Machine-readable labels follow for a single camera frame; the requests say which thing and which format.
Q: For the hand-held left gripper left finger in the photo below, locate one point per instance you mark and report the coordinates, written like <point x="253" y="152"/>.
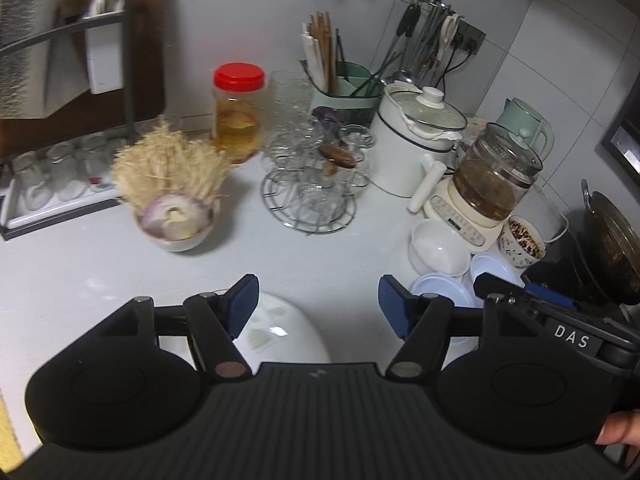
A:
<point x="243" y="305"/>

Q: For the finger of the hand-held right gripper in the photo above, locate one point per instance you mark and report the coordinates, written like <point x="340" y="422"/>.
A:
<point x="500" y="286"/>
<point x="550" y="296"/>

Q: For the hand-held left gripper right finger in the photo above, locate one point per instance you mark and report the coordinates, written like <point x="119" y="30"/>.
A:
<point x="395" y="310"/>

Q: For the pale blue plastic bowl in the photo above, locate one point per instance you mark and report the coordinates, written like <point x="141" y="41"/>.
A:
<point x="495" y="265"/>
<point x="440" y="285"/>

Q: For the white leaf pattern plate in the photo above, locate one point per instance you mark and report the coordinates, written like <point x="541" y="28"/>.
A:
<point x="285" y="330"/>

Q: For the plain white bowl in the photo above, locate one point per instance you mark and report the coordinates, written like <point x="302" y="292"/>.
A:
<point x="437" y="250"/>

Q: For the person's right hand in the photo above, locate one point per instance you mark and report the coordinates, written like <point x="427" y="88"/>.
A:
<point x="622" y="427"/>

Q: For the patterned bowl with grains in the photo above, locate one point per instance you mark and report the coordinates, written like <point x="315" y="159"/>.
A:
<point x="522" y="245"/>

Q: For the dark metal wok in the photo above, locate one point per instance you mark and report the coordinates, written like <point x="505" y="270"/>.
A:
<point x="615" y="245"/>

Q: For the white bowl with vegetables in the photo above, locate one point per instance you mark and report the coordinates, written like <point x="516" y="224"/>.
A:
<point x="175" y="245"/>

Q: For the glass health kettle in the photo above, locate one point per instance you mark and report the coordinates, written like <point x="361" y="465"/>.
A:
<point x="487" y="190"/>

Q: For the halved purple onion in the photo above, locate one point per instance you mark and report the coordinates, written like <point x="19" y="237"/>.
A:
<point x="172" y="215"/>

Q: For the white electric cooking pot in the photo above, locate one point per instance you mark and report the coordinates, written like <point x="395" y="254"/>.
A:
<point x="400" y="160"/>

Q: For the group of clear glass cups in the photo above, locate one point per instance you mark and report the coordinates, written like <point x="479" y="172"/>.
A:
<point x="300" y="160"/>

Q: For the enoki mushroom bunch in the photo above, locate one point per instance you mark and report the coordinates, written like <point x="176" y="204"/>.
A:
<point x="170" y="160"/>

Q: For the brown round cup lid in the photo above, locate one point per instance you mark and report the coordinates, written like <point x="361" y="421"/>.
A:
<point x="339" y="156"/>

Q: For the red lid plastic jar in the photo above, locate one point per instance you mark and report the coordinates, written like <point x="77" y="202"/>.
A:
<point x="237" y="120"/>

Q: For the purple cup lid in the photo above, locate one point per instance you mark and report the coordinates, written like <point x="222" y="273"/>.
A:
<point x="327" y="115"/>

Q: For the white glass tray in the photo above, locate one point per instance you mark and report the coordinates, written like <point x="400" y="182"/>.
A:
<point x="50" y="217"/>

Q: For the green chopstick holder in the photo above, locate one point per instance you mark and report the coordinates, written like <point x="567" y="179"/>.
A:
<point x="350" y="100"/>

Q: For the clear glass pitcher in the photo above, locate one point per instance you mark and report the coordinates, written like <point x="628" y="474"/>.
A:
<point x="290" y="95"/>

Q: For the black chopsticks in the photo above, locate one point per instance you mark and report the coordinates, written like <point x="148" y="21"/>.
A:
<point x="372" y="82"/>

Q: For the hanging utensil rack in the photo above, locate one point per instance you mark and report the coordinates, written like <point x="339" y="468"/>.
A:
<point x="425" y="35"/>

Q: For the yellow cloth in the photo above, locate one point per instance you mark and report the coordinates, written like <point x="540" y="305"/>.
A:
<point x="9" y="430"/>

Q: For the bundle of wooden chopsticks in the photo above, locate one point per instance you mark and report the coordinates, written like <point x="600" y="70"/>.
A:
<point x="320" y="50"/>

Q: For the black knife rack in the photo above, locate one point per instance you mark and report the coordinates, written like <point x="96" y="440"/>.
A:
<point x="127" y="60"/>

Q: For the white utensil holder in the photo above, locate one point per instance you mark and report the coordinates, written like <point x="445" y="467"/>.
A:
<point x="105" y="55"/>

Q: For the dark wooden cutting board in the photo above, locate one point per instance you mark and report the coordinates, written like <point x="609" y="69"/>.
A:
<point x="147" y="35"/>

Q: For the plain steel cleaver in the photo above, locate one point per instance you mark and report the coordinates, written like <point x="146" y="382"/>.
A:
<point x="70" y="65"/>

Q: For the patterned steel cleaver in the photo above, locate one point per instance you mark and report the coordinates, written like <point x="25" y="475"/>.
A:
<point x="27" y="50"/>

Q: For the black wall power strip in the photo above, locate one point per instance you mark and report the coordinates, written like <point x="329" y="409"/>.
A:
<point x="472" y="37"/>

